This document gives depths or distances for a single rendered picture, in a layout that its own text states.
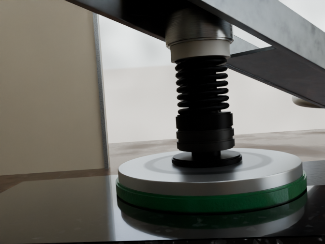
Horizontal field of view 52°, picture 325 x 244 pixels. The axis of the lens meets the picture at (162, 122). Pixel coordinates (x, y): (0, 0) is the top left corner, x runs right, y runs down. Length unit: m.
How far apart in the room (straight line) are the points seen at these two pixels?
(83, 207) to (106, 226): 0.07
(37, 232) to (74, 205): 0.07
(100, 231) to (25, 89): 5.24
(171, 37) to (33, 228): 0.24
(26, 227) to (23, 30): 5.33
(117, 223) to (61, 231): 0.05
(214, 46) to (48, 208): 0.24
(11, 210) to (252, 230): 0.24
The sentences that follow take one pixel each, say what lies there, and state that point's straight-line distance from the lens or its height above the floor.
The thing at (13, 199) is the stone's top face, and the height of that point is 0.82.
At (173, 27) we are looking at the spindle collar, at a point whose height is 1.01.
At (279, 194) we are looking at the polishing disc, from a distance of 0.33.
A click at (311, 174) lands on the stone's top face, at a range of 0.45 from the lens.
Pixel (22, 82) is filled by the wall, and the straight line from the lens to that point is 5.52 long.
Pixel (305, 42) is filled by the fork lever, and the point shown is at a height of 0.99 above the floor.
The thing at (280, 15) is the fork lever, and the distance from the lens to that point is 0.43.
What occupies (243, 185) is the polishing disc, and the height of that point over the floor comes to 0.84.
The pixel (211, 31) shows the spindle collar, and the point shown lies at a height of 1.00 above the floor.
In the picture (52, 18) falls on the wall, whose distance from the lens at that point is 5.50.
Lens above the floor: 0.92
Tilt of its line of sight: 3 degrees down
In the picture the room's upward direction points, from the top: 4 degrees counter-clockwise
